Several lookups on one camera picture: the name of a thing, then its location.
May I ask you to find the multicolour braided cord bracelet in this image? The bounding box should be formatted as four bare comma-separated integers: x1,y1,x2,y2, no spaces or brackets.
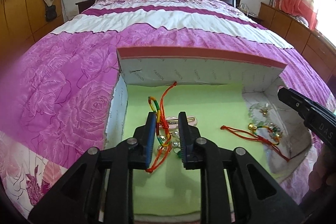
144,81,178,173

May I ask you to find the pink cardboard box tray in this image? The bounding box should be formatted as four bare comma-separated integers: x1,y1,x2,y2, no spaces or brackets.
104,47,313,183

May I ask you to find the wooden low cabinet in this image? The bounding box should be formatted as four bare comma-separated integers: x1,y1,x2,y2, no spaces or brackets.
258,2,335,88

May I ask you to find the light green felt liner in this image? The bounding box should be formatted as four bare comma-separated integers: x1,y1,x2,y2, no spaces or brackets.
121,83,276,217

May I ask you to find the pink floral bed quilt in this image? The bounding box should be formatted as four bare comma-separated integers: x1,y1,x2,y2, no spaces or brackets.
1,0,335,221

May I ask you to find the pink hair clip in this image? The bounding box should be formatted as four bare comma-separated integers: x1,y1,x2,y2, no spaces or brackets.
166,116,198,131

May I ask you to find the black hanging bag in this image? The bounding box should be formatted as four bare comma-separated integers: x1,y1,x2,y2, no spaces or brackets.
45,5,58,22

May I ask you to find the dark wooden nightstand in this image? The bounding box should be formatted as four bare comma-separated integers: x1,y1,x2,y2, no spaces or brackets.
75,0,96,14

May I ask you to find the red cord bead bracelet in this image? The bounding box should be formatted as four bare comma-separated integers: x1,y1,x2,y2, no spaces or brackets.
220,122,291,162

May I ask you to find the crystal bead bracelet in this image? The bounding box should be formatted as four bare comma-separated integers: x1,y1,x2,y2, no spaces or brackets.
248,102,284,144

